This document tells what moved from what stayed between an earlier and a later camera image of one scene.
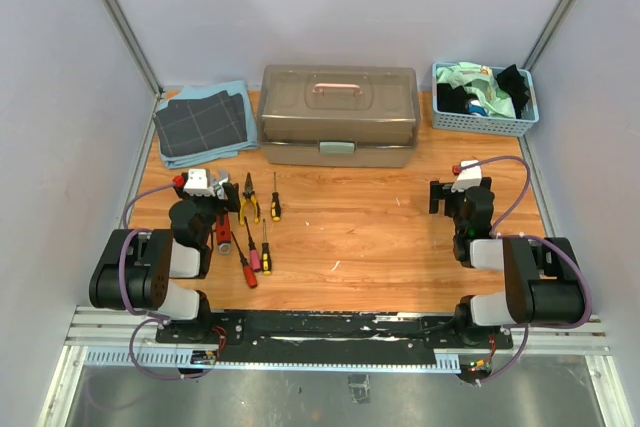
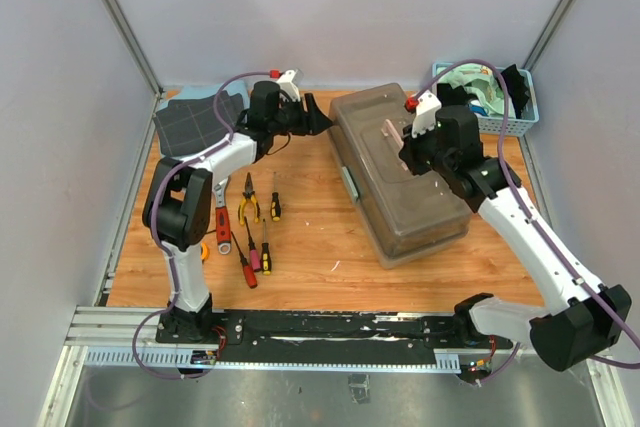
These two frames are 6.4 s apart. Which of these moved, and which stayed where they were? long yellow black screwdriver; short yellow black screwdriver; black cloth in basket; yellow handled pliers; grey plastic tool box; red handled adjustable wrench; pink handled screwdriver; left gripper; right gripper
Moved: grey plastic tool box; left gripper; right gripper
Stayed: pink handled screwdriver; yellow handled pliers; long yellow black screwdriver; short yellow black screwdriver; black cloth in basket; red handled adjustable wrench
